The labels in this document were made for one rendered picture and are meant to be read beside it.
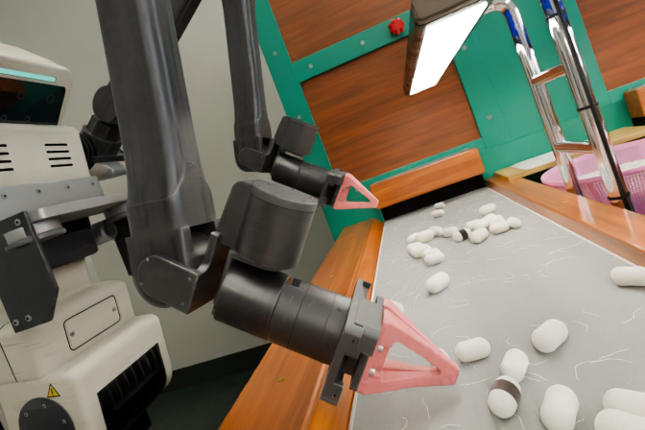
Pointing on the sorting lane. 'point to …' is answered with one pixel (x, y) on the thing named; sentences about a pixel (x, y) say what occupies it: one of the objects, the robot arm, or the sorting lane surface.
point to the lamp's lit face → (442, 47)
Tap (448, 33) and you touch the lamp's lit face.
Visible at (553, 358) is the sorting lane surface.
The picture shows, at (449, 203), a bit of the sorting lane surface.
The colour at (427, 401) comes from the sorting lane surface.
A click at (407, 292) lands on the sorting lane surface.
